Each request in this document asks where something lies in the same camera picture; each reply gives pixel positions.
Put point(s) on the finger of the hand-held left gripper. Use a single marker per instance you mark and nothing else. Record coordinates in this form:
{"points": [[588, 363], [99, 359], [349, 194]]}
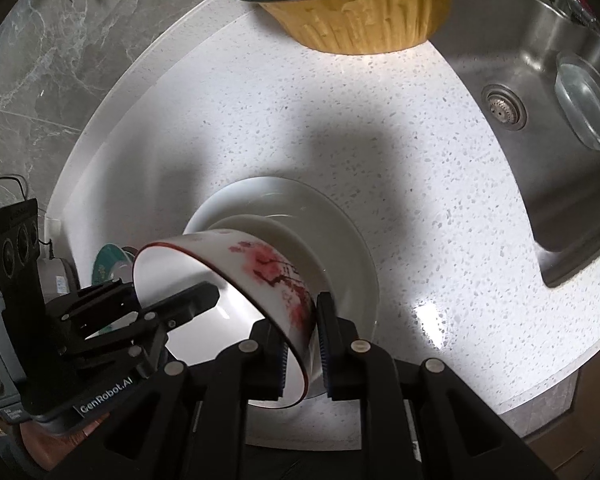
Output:
{"points": [[95, 310], [190, 302]]}

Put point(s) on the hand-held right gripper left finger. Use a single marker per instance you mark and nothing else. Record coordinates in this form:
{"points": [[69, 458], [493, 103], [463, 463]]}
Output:
{"points": [[280, 367]]}

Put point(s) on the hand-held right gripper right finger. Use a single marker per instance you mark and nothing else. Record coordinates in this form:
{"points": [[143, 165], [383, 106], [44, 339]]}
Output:
{"points": [[325, 340]]}

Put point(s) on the teal floral rim plate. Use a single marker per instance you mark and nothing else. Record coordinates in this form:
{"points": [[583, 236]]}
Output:
{"points": [[102, 265]]}

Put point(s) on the large white bowl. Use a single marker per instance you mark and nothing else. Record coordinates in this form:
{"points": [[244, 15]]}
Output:
{"points": [[350, 270]]}

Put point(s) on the white bowl red floral print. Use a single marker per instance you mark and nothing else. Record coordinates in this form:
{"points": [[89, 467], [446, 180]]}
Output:
{"points": [[260, 270]]}

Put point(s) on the stainless steel pot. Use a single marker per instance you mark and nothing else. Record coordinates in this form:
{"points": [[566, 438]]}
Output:
{"points": [[60, 275]]}

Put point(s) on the stainless steel sink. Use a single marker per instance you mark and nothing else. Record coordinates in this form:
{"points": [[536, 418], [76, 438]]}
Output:
{"points": [[530, 170]]}

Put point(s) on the sink drain strainer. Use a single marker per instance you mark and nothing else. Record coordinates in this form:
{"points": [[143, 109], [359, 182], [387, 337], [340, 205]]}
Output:
{"points": [[503, 106]]}

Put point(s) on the yellow ribbed basket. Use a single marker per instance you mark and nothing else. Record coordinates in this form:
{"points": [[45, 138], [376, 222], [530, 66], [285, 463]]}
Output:
{"points": [[370, 25]]}

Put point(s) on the clear glass bowl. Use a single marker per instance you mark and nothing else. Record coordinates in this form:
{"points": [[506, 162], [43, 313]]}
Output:
{"points": [[585, 100]]}

